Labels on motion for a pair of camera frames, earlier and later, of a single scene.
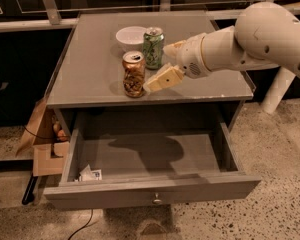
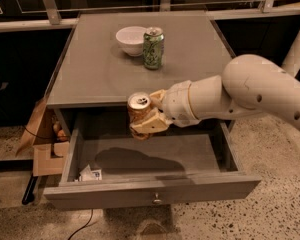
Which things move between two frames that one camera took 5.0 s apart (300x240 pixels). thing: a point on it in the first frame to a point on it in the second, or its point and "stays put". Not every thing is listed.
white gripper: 189,56 to 176,101
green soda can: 154,47 stays put
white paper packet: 88,174 stays put
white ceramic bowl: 131,38 stays put
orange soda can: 133,73 to 138,106
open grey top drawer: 120,160 stays put
